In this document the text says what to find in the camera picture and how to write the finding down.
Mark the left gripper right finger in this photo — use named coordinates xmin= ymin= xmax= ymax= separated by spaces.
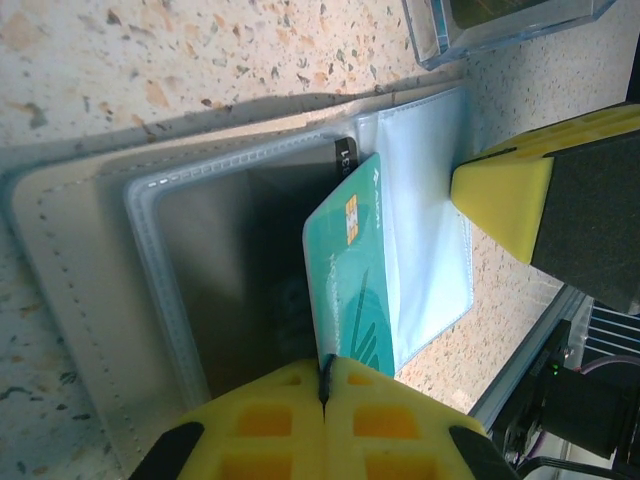
xmin=323 ymin=356 xmax=522 ymax=480

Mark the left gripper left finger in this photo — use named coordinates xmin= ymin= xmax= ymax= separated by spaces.
xmin=134 ymin=357 xmax=327 ymax=480

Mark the clear acrylic card box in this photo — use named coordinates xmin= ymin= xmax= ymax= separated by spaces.
xmin=402 ymin=0 xmax=619 ymax=71

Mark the teal credit card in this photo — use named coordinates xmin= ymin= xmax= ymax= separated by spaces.
xmin=302 ymin=151 xmax=400 ymax=377

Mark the beige card holder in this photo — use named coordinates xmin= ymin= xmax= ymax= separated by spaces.
xmin=0 ymin=84 xmax=476 ymax=480

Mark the black gold VIP card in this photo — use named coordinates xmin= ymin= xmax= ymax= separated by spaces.
xmin=449 ymin=0 xmax=556 ymax=16

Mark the slotted cable duct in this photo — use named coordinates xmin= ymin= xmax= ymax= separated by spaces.
xmin=588 ymin=305 xmax=640 ymax=352

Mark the aluminium front rail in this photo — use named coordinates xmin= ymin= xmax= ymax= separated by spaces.
xmin=467 ymin=287 xmax=591 ymax=421

